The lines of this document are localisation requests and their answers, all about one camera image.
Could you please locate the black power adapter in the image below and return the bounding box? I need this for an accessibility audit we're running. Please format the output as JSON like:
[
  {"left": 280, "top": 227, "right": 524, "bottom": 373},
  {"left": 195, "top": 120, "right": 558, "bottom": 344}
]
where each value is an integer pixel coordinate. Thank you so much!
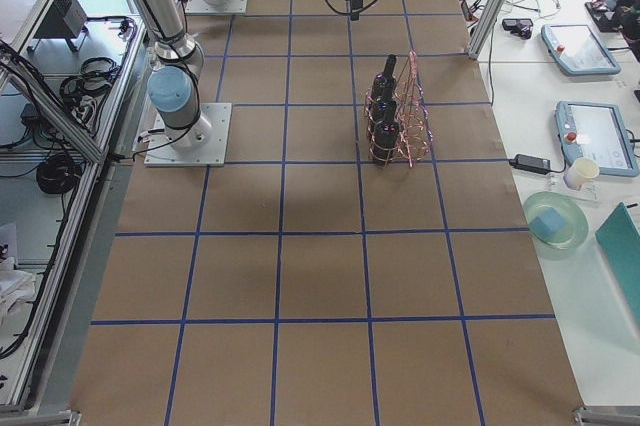
[{"left": 509, "top": 154, "right": 551, "bottom": 175}]

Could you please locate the brown paper table mat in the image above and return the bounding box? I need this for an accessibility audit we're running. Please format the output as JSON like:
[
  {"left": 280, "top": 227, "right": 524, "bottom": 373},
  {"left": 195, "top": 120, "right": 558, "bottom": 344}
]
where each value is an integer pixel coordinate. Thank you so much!
[{"left": 70, "top": 0, "right": 581, "bottom": 425}]

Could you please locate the teach pendant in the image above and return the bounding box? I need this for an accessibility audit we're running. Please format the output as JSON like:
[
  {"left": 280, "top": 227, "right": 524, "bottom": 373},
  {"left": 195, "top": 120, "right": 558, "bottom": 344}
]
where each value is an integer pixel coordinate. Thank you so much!
[
  {"left": 554, "top": 101, "right": 639, "bottom": 177},
  {"left": 540, "top": 24, "right": 621, "bottom": 76}
]

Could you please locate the dark wine bottle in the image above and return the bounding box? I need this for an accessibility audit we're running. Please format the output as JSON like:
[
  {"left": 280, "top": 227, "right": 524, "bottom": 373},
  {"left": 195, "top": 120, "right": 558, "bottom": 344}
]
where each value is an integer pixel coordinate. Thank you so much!
[
  {"left": 371, "top": 120, "right": 400, "bottom": 165},
  {"left": 369, "top": 98, "right": 397, "bottom": 126}
]

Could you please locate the dark wine bottle far slot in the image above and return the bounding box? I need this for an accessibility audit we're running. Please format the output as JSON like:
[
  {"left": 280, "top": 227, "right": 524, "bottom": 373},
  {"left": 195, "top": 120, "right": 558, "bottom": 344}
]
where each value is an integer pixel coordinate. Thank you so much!
[{"left": 370, "top": 54, "right": 397, "bottom": 106}]

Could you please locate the coiled black cable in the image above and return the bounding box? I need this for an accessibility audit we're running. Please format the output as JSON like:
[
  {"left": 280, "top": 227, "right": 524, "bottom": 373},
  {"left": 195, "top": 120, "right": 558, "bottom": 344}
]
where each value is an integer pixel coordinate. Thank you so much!
[{"left": 35, "top": 153, "right": 82, "bottom": 196}]

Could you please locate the white paper cup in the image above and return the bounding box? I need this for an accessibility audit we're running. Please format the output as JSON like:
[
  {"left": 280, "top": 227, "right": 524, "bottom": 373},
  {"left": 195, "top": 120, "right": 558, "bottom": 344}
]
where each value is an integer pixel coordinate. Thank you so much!
[{"left": 563, "top": 157, "right": 600, "bottom": 190}]

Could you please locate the black webcam device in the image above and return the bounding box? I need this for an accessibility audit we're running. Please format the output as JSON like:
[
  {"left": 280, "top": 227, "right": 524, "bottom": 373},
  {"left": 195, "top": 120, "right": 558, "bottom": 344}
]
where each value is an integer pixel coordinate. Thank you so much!
[{"left": 502, "top": 18, "right": 533, "bottom": 39}]

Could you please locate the green glass plate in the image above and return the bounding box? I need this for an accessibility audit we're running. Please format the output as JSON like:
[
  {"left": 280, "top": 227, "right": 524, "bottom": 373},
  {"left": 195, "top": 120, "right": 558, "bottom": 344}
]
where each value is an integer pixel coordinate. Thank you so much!
[{"left": 523, "top": 191, "right": 589, "bottom": 250}]

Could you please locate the grey control box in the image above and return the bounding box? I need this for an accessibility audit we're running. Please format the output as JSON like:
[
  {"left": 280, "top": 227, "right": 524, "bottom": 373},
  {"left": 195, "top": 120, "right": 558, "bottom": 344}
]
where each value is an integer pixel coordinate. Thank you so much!
[{"left": 27, "top": 0, "right": 88, "bottom": 52}]

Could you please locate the blue foam cube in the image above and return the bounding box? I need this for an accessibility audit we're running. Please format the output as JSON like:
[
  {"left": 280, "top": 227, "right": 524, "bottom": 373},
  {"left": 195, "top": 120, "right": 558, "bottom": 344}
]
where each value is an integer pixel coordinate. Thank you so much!
[{"left": 529, "top": 207, "right": 567, "bottom": 240}]

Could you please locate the far teach pendant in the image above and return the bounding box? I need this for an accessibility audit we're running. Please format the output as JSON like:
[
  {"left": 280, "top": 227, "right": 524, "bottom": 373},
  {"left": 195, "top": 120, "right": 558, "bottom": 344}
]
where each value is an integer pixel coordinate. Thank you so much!
[{"left": 540, "top": 24, "right": 621, "bottom": 76}]

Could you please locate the near teach pendant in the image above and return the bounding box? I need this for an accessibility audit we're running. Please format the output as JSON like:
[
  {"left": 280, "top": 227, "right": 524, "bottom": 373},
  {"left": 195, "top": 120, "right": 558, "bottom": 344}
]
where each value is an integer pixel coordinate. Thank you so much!
[{"left": 554, "top": 101, "right": 639, "bottom": 177}]

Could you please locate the copper wire wine basket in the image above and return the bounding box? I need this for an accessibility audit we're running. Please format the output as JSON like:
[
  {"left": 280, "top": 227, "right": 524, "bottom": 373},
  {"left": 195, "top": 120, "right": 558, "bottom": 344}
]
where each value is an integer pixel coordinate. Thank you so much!
[{"left": 364, "top": 50, "right": 433, "bottom": 167}]

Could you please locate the teal board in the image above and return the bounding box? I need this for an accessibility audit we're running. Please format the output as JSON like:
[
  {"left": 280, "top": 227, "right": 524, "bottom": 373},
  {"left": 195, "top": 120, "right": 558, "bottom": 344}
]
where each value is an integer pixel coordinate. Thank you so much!
[{"left": 595, "top": 203, "right": 639, "bottom": 327}]

